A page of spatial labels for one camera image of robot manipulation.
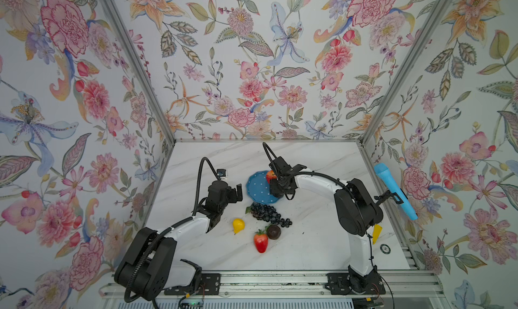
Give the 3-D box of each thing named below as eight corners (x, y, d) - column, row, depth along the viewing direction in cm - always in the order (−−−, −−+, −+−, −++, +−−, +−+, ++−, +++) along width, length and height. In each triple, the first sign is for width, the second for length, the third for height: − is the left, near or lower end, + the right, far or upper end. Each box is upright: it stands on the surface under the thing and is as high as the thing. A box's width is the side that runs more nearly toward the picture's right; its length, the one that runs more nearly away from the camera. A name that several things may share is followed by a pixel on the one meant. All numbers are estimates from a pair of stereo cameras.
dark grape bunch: (245, 215, 93) (245, 211, 90) (251, 202, 97) (250, 198, 94) (288, 231, 88) (289, 227, 85) (292, 217, 92) (294, 213, 89)
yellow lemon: (233, 233, 88) (232, 229, 85) (234, 221, 91) (233, 218, 88) (244, 233, 88) (243, 229, 85) (244, 221, 91) (244, 218, 88)
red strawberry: (253, 252, 83) (253, 249, 80) (254, 233, 88) (254, 229, 85) (268, 252, 83) (268, 249, 80) (267, 233, 88) (267, 229, 85)
